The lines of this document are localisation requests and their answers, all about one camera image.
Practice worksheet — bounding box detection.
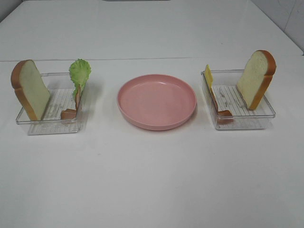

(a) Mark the bacon strip tray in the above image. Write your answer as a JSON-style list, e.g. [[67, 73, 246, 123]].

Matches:
[[210, 86, 233, 118], [60, 86, 81, 120]]

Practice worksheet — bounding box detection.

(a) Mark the green lettuce leaf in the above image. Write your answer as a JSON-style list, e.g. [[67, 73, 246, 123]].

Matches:
[[69, 59, 91, 91]]

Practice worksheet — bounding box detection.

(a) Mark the bread slice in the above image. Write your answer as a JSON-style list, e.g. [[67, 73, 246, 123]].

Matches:
[[237, 50, 276, 110], [10, 59, 50, 121]]

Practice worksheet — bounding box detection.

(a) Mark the pink round plate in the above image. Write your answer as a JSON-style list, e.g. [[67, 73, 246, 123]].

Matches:
[[117, 74, 197, 131]]

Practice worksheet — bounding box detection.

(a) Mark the yellow cheese slice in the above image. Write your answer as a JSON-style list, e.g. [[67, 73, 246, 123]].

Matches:
[[204, 64, 213, 90]]

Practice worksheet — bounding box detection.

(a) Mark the clear plastic tray right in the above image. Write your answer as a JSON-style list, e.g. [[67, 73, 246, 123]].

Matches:
[[201, 69, 276, 130]]

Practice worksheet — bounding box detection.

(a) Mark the clear plastic tray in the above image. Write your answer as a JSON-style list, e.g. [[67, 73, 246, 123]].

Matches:
[[16, 73, 91, 135], [201, 69, 276, 130]]

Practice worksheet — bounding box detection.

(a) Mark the clear plastic tray left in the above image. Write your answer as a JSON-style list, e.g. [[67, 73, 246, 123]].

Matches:
[[16, 73, 91, 135]]

